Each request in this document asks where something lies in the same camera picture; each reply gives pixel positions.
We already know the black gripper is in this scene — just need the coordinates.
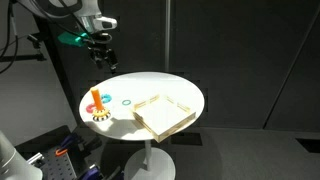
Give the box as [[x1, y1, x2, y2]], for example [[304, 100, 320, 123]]
[[87, 45, 119, 74]]

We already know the orange ring holder checkered base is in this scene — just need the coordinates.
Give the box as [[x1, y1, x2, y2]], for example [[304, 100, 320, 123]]
[[90, 86, 112, 123]]

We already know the grey robot base cylinder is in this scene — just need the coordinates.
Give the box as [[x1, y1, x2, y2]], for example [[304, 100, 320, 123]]
[[0, 130, 44, 180]]

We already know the light wooden tray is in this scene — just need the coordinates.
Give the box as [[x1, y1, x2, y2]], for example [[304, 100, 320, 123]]
[[131, 94, 197, 144]]

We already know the grey vertical pole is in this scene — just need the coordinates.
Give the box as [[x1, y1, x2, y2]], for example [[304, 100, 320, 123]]
[[164, 0, 172, 73]]

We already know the purple clamp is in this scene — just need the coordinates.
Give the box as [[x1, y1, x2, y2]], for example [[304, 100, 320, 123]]
[[59, 134, 77, 150], [81, 165, 102, 180]]

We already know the orange clamp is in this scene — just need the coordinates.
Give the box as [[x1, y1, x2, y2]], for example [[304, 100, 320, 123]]
[[54, 148, 69, 157]]

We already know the black perforated breadboard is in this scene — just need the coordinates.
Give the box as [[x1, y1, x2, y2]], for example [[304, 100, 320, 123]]
[[33, 146, 88, 180]]

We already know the silver aluminium bar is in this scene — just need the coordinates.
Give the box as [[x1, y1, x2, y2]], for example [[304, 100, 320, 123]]
[[26, 152, 45, 166]]

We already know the blue toy ring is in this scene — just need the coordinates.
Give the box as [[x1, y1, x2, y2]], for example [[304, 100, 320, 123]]
[[100, 93, 113, 104]]

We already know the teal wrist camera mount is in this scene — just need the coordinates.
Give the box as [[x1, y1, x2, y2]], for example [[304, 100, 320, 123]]
[[57, 31, 90, 48]]

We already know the red toy ring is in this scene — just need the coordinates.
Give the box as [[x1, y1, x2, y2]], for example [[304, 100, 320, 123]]
[[85, 103, 98, 114]]

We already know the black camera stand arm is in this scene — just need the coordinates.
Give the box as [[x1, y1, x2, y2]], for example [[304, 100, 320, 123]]
[[0, 33, 48, 64]]

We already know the black hanging cable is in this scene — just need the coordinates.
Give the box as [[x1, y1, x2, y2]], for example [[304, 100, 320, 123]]
[[0, 0, 20, 75]]

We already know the white table pedestal base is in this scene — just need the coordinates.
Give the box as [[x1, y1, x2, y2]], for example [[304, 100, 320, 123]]
[[123, 139, 176, 180]]

